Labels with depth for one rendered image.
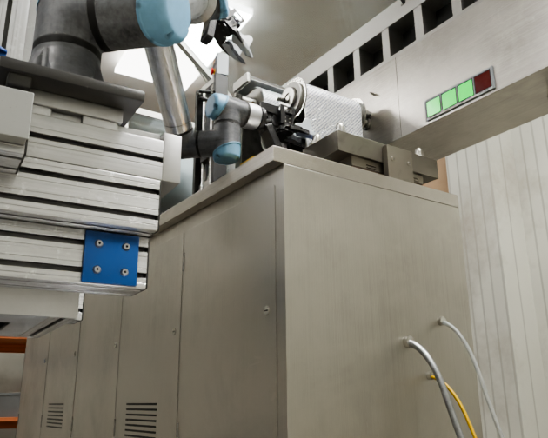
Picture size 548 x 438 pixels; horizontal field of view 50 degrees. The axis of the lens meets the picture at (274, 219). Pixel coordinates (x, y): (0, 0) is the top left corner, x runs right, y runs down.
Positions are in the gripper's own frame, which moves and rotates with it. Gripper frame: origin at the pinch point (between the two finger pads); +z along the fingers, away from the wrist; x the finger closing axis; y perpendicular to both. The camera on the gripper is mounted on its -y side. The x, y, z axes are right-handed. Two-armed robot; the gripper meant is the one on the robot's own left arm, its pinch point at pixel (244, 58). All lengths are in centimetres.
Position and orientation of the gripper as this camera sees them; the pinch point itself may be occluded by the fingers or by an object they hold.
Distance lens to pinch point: 193.4
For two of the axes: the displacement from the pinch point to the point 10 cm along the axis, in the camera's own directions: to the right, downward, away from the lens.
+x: -5.6, 2.5, 7.9
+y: 5.2, -6.3, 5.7
